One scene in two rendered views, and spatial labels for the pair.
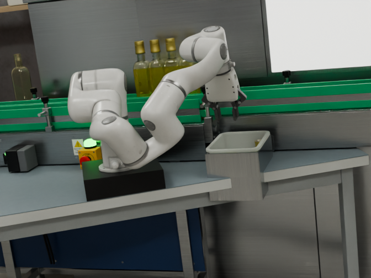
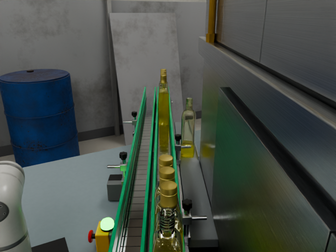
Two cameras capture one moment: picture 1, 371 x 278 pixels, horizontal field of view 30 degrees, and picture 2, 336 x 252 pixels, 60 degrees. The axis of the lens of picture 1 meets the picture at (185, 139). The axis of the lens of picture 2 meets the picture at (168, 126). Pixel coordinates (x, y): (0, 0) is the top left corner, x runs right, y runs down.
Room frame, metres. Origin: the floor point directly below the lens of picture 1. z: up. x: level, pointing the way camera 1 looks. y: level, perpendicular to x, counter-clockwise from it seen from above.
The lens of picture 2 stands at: (2.30, -0.45, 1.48)
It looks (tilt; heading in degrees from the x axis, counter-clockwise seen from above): 21 degrees down; 70
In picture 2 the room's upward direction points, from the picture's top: straight up
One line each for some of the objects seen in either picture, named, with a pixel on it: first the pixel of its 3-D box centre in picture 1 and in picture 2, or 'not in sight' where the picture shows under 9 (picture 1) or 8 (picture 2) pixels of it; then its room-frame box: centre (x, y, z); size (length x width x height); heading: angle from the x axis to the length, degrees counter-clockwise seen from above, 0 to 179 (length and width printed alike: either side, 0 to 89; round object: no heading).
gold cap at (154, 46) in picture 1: (154, 46); (167, 178); (2.48, 0.07, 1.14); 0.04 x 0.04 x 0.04
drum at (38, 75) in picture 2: not in sight; (42, 121); (2.05, 2.51, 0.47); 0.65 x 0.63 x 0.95; 100
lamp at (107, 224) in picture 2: (89, 143); (107, 223); (2.37, 0.34, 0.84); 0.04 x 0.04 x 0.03
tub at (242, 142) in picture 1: (239, 152); not in sight; (2.16, -0.17, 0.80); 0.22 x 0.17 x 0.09; 161
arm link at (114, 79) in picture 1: (106, 94); (1, 207); (2.12, 0.22, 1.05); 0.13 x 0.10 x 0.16; 89
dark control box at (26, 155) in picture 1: (21, 158); (118, 187); (2.45, 0.60, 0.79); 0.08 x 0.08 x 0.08; 71
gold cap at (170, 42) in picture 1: (170, 44); (168, 194); (2.46, 0.01, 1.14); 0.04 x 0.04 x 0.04
